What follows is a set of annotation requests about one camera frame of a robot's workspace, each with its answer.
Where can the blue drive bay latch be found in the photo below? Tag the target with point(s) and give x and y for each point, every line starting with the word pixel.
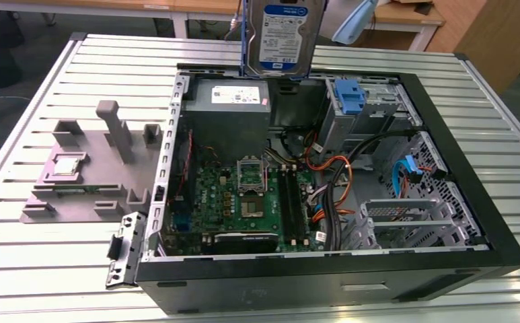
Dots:
pixel 349 97

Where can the grey parts rack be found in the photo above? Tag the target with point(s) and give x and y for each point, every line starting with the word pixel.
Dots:
pixel 107 171

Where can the CPU socket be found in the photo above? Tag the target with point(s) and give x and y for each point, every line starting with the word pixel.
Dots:
pixel 252 207

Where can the black graphics card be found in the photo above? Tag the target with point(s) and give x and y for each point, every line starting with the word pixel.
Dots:
pixel 241 240

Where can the tall metal drive cage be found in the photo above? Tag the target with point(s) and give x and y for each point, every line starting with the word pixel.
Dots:
pixel 344 128

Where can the metal disk bay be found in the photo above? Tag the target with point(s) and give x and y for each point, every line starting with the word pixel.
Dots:
pixel 412 223

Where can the silver CPU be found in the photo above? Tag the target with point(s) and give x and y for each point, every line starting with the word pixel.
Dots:
pixel 67 165

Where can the green RAM stick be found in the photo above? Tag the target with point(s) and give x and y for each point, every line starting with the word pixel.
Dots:
pixel 77 191

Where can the black RAM slot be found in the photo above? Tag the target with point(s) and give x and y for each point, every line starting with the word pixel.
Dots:
pixel 288 205
pixel 300 205

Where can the hard disk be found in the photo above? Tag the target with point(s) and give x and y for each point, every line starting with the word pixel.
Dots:
pixel 281 40

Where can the grey hinged slot retainer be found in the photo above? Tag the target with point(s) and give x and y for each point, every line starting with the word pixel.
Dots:
pixel 129 255

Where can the wooden desk white frame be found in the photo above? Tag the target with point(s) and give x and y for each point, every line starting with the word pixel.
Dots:
pixel 107 3

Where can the grey power supply unit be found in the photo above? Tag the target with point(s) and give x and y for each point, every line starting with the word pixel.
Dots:
pixel 223 131

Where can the black PC case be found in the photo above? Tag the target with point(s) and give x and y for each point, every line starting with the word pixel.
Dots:
pixel 287 286

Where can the green motherboard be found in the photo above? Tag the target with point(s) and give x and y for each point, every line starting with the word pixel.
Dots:
pixel 205 181

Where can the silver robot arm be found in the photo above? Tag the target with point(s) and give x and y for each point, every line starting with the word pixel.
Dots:
pixel 353 23

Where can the brown wooden cabinet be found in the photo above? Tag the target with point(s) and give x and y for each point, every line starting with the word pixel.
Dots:
pixel 501 33

